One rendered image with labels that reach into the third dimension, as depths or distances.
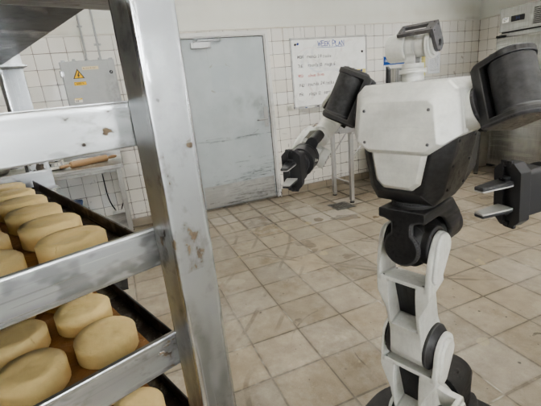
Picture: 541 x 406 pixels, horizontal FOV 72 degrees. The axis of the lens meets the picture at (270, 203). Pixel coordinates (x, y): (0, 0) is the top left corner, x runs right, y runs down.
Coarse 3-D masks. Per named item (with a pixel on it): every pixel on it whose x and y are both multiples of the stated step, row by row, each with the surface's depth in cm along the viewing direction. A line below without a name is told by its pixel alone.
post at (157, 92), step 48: (144, 0) 21; (144, 48) 22; (144, 96) 23; (144, 144) 24; (192, 144) 25; (192, 192) 26; (192, 240) 26; (192, 288) 27; (192, 336) 28; (192, 384) 30
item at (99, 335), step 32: (32, 320) 35; (64, 320) 34; (96, 320) 35; (128, 320) 33; (0, 352) 31; (32, 352) 30; (64, 352) 30; (96, 352) 30; (128, 352) 31; (0, 384) 27; (32, 384) 26; (64, 384) 28
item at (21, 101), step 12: (0, 72) 53; (12, 72) 54; (0, 84) 55; (12, 84) 54; (24, 84) 55; (12, 96) 55; (24, 96) 56; (12, 108) 55; (24, 108) 56; (36, 168) 58
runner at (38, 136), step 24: (0, 120) 20; (24, 120) 21; (48, 120) 22; (72, 120) 23; (96, 120) 23; (120, 120) 24; (0, 144) 20; (24, 144) 21; (48, 144) 22; (72, 144) 23; (96, 144) 24; (120, 144) 25; (0, 168) 21
